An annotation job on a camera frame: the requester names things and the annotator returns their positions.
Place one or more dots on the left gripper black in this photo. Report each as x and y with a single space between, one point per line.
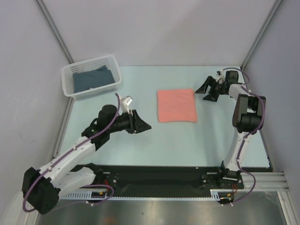
140 125

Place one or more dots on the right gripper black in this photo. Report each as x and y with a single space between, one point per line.
213 88

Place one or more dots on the salmon pink t shirt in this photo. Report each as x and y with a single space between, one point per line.
176 106

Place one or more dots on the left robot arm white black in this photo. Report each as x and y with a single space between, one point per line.
42 188

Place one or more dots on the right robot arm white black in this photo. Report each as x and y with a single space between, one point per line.
247 119

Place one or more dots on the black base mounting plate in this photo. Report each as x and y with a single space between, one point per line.
163 181

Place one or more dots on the white plastic basket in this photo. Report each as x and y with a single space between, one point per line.
88 65

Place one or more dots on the blue grey t shirt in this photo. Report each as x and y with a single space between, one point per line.
99 77

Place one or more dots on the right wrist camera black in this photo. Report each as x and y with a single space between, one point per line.
230 76

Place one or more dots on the white slotted cable duct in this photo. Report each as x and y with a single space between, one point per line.
86 195

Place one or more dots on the aluminium frame rail front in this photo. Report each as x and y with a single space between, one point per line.
265 181

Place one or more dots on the right corner aluminium post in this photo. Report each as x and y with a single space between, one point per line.
262 31

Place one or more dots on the corner aluminium post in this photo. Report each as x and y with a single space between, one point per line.
53 29
262 31

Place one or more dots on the left corner aluminium post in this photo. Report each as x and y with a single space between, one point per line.
53 29

